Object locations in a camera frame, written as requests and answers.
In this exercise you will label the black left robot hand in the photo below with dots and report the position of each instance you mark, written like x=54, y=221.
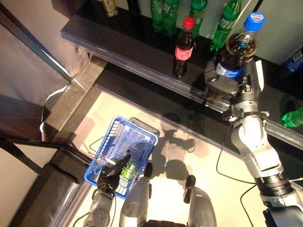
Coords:
x=110, y=175

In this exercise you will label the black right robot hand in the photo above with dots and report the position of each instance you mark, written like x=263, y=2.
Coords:
x=222, y=87

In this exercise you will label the blue plastic shopping basket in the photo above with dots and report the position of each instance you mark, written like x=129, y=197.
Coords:
x=91, y=180

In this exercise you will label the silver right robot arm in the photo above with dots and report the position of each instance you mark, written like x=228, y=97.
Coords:
x=253, y=132

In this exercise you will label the green bottle in basket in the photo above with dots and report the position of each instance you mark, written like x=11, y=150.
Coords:
x=127, y=172

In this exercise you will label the silver left robot leg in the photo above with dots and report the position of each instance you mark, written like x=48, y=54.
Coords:
x=135, y=203

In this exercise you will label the black low cabinet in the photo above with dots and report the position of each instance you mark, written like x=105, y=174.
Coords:
x=61, y=165

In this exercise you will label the Coca-Cola bottle red cap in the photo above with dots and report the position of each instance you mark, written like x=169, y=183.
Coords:
x=183, y=52
x=134, y=9

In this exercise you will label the black robot waist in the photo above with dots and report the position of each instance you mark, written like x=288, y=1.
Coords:
x=165, y=224

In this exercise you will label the dark stone floor curb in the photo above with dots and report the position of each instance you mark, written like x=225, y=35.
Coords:
x=75, y=94

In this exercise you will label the yellow tea bottle green cap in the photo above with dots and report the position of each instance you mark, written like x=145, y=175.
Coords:
x=110, y=8

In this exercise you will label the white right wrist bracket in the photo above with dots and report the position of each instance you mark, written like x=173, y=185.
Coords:
x=259, y=75

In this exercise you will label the black shelf board clear rail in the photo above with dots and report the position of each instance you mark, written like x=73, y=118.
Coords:
x=132, y=47

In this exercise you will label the black metal frame bar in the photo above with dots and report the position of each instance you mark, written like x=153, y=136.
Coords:
x=35, y=45

